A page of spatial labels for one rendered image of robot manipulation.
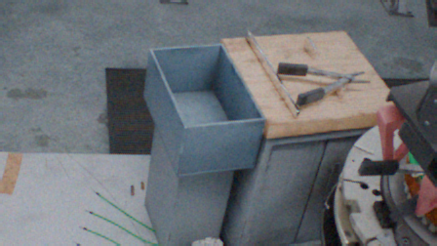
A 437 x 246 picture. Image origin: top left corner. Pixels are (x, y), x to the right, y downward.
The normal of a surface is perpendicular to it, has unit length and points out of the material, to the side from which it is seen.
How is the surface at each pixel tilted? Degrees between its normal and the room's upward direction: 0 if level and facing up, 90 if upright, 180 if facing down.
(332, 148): 90
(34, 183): 0
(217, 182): 90
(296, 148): 90
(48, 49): 0
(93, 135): 0
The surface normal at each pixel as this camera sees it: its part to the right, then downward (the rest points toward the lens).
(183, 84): 0.26, 0.65
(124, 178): 0.11, -0.75
